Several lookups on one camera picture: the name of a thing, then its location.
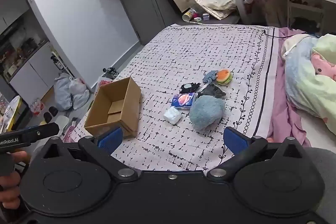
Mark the white tissue pack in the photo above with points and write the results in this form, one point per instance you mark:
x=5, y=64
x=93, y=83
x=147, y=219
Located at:
x=172, y=116

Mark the person's left hand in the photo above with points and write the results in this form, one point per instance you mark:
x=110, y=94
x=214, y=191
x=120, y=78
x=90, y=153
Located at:
x=9, y=187

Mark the grey white cabinet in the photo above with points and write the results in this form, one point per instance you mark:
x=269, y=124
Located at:
x=31, y=69

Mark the black lace cloth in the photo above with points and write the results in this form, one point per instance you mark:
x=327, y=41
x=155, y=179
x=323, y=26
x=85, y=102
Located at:
x=211, y=91

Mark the pink bed sheet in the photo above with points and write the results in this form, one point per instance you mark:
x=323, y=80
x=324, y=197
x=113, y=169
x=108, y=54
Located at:
x=283, y=108

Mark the grey plastic bags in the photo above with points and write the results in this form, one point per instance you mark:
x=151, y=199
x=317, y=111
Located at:
x=71, y=92

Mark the blue knitted cloth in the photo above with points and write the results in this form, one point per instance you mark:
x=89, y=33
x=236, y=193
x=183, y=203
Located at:
x=209, y=77

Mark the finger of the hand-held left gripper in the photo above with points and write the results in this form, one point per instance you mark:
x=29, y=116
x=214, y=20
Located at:
x=39, y=132

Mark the white chair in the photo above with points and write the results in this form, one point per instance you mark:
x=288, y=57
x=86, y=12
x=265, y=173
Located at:
x=304, y=10

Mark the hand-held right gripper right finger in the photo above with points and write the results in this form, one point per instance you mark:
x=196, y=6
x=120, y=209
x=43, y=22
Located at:
x=236, y=141

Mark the black scrunchie with white patch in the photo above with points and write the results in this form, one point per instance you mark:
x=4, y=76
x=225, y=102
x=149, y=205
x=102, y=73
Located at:
x=195, y=88

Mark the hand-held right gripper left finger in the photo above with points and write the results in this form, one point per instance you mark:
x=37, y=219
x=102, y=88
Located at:
x=110, y=137

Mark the blue fluffy plush ball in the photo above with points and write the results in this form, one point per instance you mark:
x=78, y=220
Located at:
x=207, y=112

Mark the paper cup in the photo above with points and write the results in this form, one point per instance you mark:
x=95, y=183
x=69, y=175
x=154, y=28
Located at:
x=188, y=16

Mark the small pink bottle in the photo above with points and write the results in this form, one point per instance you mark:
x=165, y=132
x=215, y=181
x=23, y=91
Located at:
x=196, y=14

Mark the brown cardboard box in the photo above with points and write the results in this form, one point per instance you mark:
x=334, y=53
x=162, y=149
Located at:
x=126, y=98

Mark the small purple box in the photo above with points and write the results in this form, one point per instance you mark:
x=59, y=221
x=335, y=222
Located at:
x=206, y=17

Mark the blue planet print packet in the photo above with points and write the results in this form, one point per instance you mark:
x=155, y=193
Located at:
x=183, y=100

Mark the white black patterned blanket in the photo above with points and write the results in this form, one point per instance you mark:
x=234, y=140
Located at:
x=183, y=56

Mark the pastel printed quilt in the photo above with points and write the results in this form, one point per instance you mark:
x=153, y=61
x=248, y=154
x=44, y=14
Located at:
x=309, y=82

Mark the black slipper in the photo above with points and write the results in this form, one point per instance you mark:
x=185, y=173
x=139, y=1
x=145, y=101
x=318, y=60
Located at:
x=53, y=110
x=48, y=117

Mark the hamburger plush toy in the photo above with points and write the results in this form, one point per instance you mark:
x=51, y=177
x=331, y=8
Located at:
x=223, y=75

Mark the beige tote bag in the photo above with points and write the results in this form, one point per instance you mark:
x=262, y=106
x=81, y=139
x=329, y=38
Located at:
x=210, y=12

